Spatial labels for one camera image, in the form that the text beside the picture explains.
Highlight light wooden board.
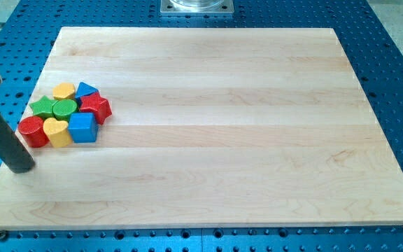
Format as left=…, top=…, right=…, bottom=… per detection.
left=0, top=27, right=403, bottom=230

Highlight red star block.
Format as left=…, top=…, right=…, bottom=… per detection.
left=80, top=92, right=112, bottom=125

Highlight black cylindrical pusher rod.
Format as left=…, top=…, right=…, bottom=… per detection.
left=0, top=114, right=35, bottom=174

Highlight green cylinder block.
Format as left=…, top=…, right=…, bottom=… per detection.
left=52, top=99, right=78, bottom=122

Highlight green star block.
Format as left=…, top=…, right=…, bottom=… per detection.
left=29, top=96, right=58, bottom=120

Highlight blue triangle block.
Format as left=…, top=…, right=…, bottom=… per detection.
left=75, top=82, right=99, bottom=106

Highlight yellow hexagon block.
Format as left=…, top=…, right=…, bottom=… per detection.
left=52, top=83, right=76, bottom=100

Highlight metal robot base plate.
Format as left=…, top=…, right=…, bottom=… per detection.
left=160, top=0, right=234, bottom=15

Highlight red cylinder block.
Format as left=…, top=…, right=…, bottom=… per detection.
left=17, top=115, right=49, bottom=148

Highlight yellow heart block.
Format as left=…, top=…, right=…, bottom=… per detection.
left=43, top=118, right=73, bottom=148

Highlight blue cube block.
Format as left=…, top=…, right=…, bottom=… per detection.
left=68, top=113, right=99, bottom=143

